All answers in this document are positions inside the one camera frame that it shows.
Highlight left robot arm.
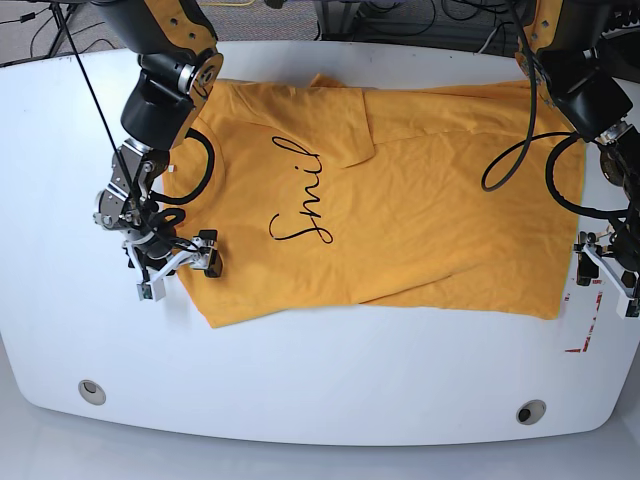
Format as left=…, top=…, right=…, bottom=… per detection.
left=505, top=1, right=639, bottom=318

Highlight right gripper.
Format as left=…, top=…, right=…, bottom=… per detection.
left=123, top=229, right=223, bottom=285

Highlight red tape marking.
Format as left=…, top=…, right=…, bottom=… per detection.
left=561, top=280, right=605, bottom=354

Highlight left table cable grommet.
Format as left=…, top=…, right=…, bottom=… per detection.
left=78, top=380, right=106, bottom=406

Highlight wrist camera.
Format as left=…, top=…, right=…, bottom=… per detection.
left=136, top=280, right=166, bottom=302
left=616, top=296, right=639, bottom=319

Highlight yellow t-shirt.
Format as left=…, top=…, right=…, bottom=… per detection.
left=177, top=76, right=577, bottom=327

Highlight table cable grommet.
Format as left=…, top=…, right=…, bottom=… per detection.
left=516, top=399, right=547, bottom=426
left=78, top=380, right=106, bottom=406

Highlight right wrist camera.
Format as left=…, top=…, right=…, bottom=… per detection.
left=136, top=280, right=166, bottom=302

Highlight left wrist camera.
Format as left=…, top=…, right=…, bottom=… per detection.
left=616, top=296, right=639, bottom=319

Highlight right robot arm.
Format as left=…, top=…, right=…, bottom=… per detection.
left=94, top=1, right=223, bottom=301

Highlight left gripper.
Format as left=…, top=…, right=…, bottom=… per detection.
left=573, top=227, right=639, bottom=299

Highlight black tripod legs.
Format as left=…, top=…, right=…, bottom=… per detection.
left=29, top=2, right=84, bottom=59

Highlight white floor cable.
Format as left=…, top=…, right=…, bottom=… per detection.
left=477, top=22, right=506, bottom=55

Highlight right table cable grommet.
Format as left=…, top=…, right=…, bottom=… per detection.
left=516, top=399, right=547, bottom=426

